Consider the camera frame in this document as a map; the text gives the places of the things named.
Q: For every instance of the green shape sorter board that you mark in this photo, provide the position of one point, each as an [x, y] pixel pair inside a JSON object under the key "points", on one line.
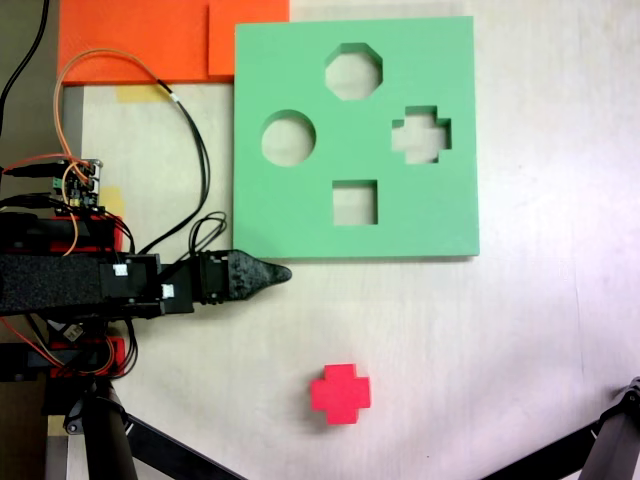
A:
{"points": [[280, 60]]}

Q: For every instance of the black tripod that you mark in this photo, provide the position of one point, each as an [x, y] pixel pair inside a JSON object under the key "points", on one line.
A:
{"points": [[107, 450]]}

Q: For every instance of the red and black table clamp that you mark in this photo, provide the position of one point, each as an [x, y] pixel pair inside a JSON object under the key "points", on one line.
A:
{"points": [[20, 230], [30, 360]]}

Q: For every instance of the red cross columnar block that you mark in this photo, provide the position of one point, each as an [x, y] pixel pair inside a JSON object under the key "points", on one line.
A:
{"points": [[340, 395]]}

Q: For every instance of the orange flat block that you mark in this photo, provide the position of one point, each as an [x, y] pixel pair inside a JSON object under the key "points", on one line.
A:
{"points": [[130, 40]]}

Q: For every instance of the long yellow tape strip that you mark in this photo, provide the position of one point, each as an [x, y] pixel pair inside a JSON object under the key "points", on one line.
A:
{"points": [[140, 94]]}

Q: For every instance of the black driver circuit board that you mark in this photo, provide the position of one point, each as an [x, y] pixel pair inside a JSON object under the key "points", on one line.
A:
{"points": [[74, 332]]}

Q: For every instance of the small yellow tape patch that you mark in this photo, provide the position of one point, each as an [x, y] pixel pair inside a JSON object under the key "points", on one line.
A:
{"points": [[114, 202]]}

